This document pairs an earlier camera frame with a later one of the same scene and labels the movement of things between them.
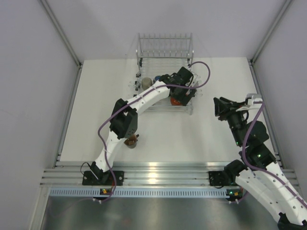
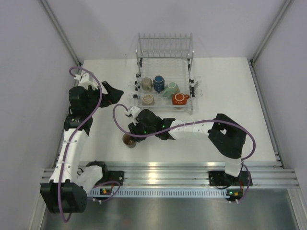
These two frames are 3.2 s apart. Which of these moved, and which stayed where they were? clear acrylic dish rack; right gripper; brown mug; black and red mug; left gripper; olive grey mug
Moved: left gripper; right gripper
Stayed: olive grey mug; black and red mug; brown mug; clear acrylic dish rack
